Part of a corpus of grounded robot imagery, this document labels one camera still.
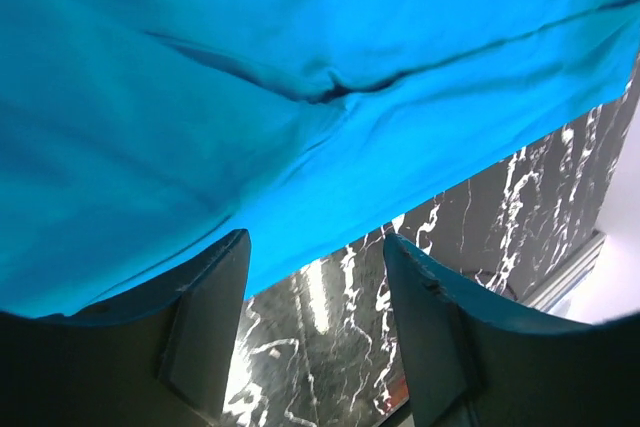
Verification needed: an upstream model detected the right aluminium frame post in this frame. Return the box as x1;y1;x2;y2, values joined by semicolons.
520;230;606;317

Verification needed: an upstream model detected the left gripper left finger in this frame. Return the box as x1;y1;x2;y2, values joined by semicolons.
1;230;251;426

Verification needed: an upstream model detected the blue t-shirt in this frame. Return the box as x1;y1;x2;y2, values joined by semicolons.
1;0;639;318

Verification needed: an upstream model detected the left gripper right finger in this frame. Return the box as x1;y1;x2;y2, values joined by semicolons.
383;234;639;426

